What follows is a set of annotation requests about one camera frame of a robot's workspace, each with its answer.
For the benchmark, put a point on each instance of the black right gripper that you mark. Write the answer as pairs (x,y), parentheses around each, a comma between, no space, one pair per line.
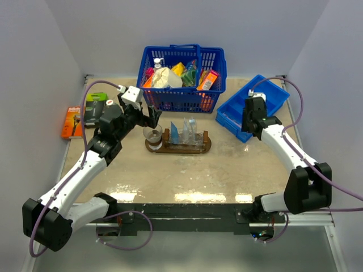
(244,124)

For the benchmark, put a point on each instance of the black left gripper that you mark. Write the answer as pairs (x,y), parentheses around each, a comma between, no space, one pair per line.
(153,115)

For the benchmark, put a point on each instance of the clear plastic cup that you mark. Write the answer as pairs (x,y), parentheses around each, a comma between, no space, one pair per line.
(153,137)

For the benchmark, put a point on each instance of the pink toothbrush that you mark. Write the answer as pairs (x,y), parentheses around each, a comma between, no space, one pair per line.
(238,125)

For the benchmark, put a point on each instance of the blue toothpaste tube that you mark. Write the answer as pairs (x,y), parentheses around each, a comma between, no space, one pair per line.
(174,134)

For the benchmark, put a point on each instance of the clear acrylic toothbrush holder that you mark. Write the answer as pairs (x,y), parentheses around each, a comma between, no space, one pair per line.
(191,142)

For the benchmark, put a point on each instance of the white toothbrush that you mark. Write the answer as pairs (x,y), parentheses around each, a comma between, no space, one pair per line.
(193,126)

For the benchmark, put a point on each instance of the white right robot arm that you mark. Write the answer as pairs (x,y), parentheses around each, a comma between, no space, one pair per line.
(306,189)

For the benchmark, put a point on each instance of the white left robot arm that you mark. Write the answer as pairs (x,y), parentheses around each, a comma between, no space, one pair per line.
(52,219)

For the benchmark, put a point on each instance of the oval wooden tray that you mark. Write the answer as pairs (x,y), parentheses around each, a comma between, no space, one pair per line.
(163,146)

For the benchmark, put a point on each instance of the blue plastic divided bin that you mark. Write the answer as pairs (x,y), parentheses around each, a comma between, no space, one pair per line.
(233,107)

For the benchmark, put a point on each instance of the orange scrub pack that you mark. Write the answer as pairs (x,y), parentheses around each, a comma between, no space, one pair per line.
(148,83)

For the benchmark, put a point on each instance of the blue plastic shopping basket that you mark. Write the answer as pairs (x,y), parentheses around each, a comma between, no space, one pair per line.
(185,99)

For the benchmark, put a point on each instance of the white crumpled paper bag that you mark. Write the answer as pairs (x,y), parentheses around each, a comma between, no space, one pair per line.
(166,78)

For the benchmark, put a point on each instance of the magenta small box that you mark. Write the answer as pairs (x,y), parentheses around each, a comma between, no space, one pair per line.
(149,73)

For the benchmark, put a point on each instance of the green sponge pack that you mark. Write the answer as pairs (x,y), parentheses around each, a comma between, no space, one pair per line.
(188,75)

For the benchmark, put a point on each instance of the yellow snack packet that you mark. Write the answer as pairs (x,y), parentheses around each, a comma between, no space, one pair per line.
(178,69)

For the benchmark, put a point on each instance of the white pump dispenser bottle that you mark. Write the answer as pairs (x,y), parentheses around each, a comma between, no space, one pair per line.
(158,63)

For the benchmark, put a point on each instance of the orange cardboard box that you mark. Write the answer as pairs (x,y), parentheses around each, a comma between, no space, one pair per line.
(207,79)

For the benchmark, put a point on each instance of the black green Gillette box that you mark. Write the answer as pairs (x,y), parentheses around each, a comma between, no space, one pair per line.
(94,108)

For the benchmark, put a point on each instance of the orange Gillette Fusion5 box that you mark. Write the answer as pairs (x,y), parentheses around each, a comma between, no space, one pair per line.
(72,124)

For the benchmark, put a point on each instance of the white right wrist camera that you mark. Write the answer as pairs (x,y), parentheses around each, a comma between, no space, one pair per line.
(253,94)

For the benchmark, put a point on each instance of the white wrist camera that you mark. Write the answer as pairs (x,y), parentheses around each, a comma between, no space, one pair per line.
(130,96)
(253,94)

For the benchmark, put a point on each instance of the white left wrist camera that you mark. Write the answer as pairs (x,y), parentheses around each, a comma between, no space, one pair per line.
(130,96)

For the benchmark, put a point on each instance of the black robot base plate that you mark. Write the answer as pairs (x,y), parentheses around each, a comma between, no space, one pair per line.
(190,217)

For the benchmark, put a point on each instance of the aluminium frame rail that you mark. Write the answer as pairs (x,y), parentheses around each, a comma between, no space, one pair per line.
(312,218)

